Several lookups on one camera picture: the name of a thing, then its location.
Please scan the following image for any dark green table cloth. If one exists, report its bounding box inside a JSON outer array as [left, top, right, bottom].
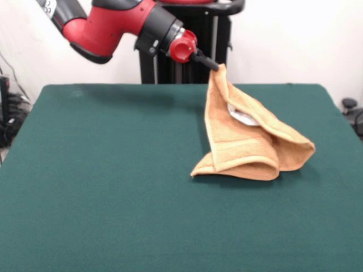
[[0, 83, 363, 272]]

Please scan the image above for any grey wall cable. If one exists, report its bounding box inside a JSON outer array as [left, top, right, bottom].
[[0, 52, 32, 103]]

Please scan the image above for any black equipment box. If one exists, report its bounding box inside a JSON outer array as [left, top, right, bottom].
[[0, 75, 11, 125]]

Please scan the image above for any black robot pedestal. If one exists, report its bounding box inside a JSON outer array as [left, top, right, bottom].
[[135, 0, 246, 85]]

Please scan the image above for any orange terry towel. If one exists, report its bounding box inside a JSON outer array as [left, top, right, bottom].
[[189, 63, 316, 181]]

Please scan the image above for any black cable bundle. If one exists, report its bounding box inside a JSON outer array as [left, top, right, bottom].
[[0, 92, 32, 148]]

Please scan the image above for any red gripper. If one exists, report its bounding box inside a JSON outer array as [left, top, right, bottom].
[[169, 29, 221, 71]]

